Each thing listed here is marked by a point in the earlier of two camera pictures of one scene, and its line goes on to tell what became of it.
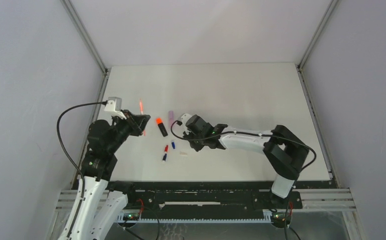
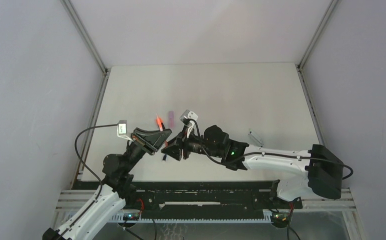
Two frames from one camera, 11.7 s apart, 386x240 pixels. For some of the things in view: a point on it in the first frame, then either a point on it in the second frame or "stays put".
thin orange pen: [141, 109] → [159, 122]
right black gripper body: [196, 142] → [187, 144]
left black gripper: [137, 122] → [150, 141]
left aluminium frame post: [105, 70] stays put
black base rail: [213, 197] stays put
